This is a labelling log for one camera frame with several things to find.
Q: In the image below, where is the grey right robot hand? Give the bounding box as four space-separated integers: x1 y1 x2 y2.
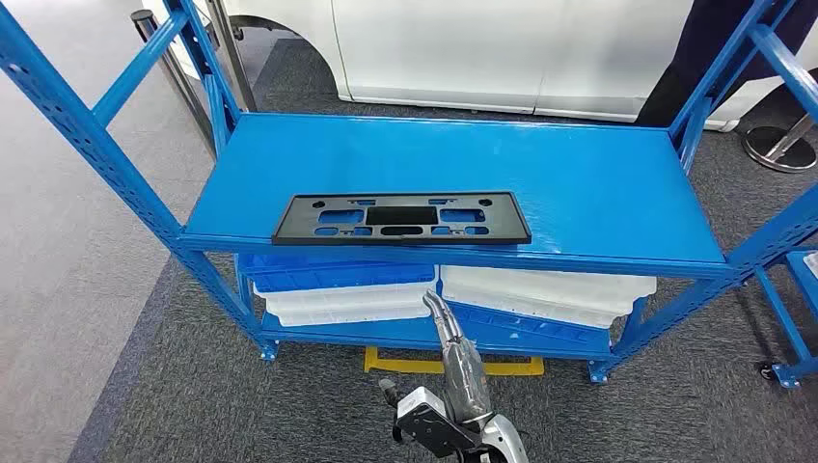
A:
422 289 495 427

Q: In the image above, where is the black plastic plate bracket part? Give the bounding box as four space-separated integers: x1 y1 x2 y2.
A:
271 191 532 248

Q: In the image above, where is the large blue metal shelf rack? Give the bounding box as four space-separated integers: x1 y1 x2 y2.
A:
0 0 818 386

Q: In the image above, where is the blue wheeled shelf cart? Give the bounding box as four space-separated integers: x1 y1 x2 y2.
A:
753 249 818 391

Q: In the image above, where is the blue plastic crate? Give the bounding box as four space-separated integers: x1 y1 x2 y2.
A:
447 300 614 351
237 254 437 294

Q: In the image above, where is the white plastic crate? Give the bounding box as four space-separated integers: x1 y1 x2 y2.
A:
264 303 436 328
253 281 439 314
439 264 658 310
441 290 634 330

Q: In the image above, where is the white vehicle with red stripe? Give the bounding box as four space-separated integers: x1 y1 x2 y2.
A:
141 0 818 133

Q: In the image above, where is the person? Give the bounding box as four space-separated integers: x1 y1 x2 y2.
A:
636 0 818 129

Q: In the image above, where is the silver metal pole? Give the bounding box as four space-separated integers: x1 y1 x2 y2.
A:
205 0 259 114

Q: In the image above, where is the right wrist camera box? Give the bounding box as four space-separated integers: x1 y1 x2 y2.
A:
378 378 487 461

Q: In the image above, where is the black-topped stanchion post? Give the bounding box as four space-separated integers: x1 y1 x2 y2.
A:
130 9 220 160

